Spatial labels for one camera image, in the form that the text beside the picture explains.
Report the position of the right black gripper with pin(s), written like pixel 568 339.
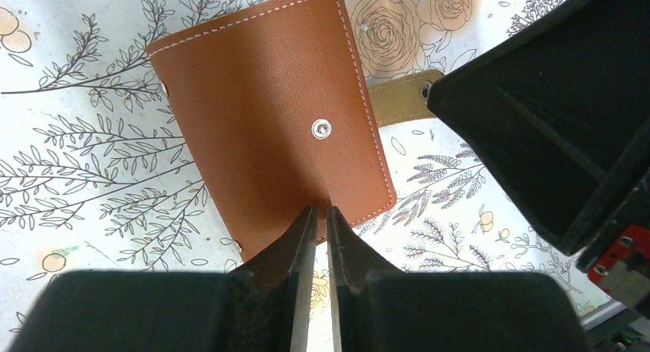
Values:
pixel 617 260

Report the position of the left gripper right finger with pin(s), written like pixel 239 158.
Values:
pixel 377 307

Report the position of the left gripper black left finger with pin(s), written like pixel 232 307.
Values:
pixel 262 305

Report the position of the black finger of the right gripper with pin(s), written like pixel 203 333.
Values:
pixel 559 114

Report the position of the brown leather card holder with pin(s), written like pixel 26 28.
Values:
pixel 273 105

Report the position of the floral patterned table mat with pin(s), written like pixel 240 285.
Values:
pixel 95 173

